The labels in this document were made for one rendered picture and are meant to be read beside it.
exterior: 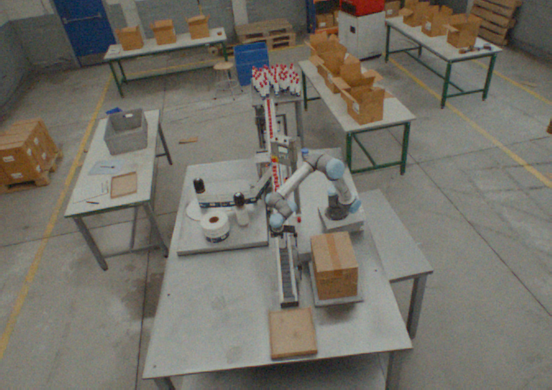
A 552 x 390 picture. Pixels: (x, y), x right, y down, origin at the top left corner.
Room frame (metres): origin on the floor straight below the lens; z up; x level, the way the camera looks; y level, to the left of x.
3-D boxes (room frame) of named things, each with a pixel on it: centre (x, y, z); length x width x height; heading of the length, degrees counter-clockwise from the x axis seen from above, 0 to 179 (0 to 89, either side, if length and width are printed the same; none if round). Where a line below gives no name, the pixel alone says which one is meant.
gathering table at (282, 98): (4.68, -0.12, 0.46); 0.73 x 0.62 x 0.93; 179
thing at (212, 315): (2.20, 0.12, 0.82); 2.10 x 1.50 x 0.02; 179
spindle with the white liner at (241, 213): (2.25, 0.30, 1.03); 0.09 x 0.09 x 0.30
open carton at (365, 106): (3.89, -1.06, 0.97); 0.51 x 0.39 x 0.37; 102
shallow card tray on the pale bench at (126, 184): (3.09, 1.45, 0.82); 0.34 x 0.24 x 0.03; 12
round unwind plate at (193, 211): (2.50, 0.61, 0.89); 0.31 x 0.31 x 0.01
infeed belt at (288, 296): (2.32, 0.02, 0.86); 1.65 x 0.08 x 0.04; 179
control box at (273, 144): (2.43, -0.07, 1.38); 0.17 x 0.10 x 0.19; 54
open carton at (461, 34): (5.69, -2.89, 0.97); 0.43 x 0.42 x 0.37; 93
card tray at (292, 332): (1.33, 0.03, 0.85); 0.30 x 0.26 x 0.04; 179
